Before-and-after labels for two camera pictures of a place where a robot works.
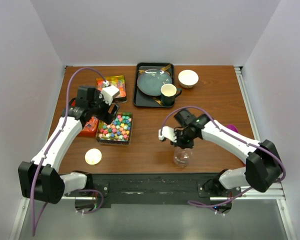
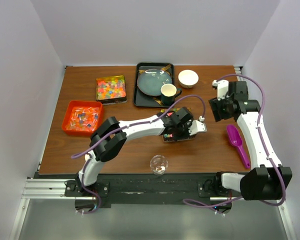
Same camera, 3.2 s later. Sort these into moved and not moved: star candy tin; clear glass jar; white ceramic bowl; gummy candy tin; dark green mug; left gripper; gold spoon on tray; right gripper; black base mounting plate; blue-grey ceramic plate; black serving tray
Moved: clear glass jar; left gripper; right gripper; star candy tin
Not moved: white ceramic bowl; gummy candy tin; black serving tray; dark green mug; black base mounting plate; gold spoon on tray; blue-grey ceramic plate
